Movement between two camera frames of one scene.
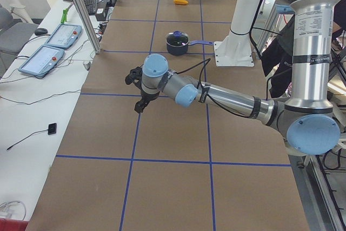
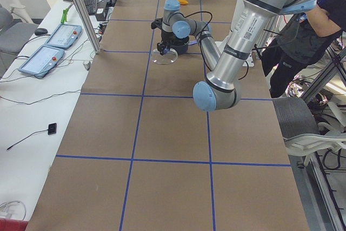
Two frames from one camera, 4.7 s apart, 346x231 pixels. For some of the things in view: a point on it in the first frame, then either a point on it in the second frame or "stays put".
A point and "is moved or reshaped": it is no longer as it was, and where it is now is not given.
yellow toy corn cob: [179, 1] stays put
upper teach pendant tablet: [65, 35] stays put
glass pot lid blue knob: [177, 38] is moved or reshaped
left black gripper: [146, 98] to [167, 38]
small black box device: [52, 129] stays put
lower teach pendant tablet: [41, 61] stays put
